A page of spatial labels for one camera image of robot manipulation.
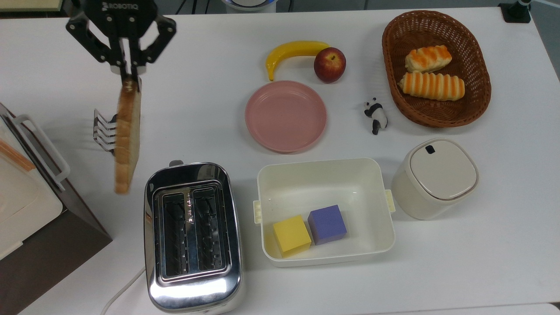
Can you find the purple cube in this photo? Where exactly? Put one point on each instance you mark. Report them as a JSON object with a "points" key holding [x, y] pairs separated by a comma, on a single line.
{"points": [[327, 224]]}

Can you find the small panda figurine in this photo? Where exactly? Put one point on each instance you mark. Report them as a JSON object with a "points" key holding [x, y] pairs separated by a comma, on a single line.
{"points": [[376, 114]]}

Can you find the yellow cube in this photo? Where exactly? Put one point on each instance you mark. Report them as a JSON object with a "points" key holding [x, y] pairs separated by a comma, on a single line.
{"points": [[291, 235]]}

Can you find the white and blue robot base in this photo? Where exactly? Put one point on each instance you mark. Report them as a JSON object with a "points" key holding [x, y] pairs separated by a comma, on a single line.
{"points": [[249, 4]]}

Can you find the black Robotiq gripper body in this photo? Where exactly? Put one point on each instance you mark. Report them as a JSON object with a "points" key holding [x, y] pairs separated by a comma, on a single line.
{"points": [[120, 17]]}

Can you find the cream rectangular plastic tub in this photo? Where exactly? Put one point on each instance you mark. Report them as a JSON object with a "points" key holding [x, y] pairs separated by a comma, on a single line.
{"points": [[323, 183]]}

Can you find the chrome two-slot toaster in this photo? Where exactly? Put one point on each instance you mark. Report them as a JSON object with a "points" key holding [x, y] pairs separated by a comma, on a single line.
{"points": [[192, 236]]}

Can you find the brown-crusted bread slice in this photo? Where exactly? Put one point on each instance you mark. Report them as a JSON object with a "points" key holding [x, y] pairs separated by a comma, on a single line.
{"points": [[127, 135]]}

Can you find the cream lidded canister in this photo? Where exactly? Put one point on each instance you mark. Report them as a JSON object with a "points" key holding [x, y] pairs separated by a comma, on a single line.
{"points": [[437, 179]]}

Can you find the yellow banana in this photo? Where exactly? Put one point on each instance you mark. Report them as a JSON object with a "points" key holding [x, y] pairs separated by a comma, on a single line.
{"points": [[288, 50]]}

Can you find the red apple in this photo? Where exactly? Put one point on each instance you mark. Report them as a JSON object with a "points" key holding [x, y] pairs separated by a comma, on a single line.
{"points": [[330, 64]]}

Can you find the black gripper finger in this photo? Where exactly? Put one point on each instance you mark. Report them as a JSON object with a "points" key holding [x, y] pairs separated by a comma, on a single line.
{"points": [[155, 41], [89, 41]]}

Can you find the long orange-striped bread roll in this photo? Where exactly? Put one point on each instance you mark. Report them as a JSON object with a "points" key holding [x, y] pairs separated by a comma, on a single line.
{"points": [[432, 85]]}

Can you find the beige board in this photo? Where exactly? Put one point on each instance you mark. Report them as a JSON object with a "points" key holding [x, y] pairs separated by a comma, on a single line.
{"points": [[28, 4]]}

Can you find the metal toast rack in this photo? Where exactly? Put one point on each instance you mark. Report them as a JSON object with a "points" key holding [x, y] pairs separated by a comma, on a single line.
{"points": [[104, 131]]}

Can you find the brown wicker basket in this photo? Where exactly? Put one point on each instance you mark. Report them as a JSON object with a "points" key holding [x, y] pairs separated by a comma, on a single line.
{"points": [[477, 96]]}

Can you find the pink plastic plate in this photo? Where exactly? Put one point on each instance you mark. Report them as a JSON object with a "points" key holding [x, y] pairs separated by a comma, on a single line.
{"points": [[285, 116]]}

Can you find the short orange-striped bread roll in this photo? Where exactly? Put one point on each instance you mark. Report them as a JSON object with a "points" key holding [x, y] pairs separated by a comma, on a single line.
{"points": [[428, 58]]}

